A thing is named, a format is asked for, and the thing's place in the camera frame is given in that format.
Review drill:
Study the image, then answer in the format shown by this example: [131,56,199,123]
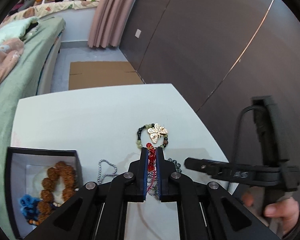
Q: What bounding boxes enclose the red beaded string bracelet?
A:
[146,142,158,193]

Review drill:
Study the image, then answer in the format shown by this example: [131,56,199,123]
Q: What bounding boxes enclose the silver ball chain necklace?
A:
[97,157,183,201]

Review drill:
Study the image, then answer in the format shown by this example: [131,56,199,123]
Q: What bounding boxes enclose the brown seed bead bracelet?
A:
[36,161,77,224]

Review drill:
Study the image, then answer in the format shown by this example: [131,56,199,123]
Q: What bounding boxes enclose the white tissue paper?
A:
[31,167,65,206]

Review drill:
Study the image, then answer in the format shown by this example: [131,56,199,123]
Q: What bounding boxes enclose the blue braided bracelet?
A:
[19,194,42,222]

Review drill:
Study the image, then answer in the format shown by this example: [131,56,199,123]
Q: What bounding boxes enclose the black jewelry box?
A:
[4,147,83,239]

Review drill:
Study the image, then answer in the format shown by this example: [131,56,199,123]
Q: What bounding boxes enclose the right hand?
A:
[241,191,300,239]

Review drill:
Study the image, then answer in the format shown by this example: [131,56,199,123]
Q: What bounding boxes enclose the gold butterfly brooch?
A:
[147,124,168,144]

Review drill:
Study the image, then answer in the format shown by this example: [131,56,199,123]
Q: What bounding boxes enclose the flat cardboard sheet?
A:
[69,61,143,90]

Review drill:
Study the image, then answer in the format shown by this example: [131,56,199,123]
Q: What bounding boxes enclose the dark brown wardrobe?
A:
[120,0,300,157]

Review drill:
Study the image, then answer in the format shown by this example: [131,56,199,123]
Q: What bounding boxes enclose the green sheeted bed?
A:
[0,16,66,239]

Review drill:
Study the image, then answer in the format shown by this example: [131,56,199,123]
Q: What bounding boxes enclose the pink fleece blanket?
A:
[0,38,24,84]

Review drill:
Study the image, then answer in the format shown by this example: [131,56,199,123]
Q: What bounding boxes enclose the pink curtain by wardrobe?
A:
[88,0,136,48]

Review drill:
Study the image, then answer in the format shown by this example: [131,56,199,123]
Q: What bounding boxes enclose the light green quilt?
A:
[0,16,39,45]

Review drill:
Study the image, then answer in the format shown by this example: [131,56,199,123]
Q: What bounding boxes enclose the floral window seat cushion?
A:
[0,0,100,28]

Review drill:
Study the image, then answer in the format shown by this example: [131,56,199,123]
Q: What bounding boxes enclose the black cable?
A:
[226,104,266,198]

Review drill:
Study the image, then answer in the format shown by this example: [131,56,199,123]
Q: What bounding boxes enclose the green black bead bracelet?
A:
[135,122,169,150]

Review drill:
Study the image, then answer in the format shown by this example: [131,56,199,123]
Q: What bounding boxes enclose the white wall switch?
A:
[135,29,141,38]

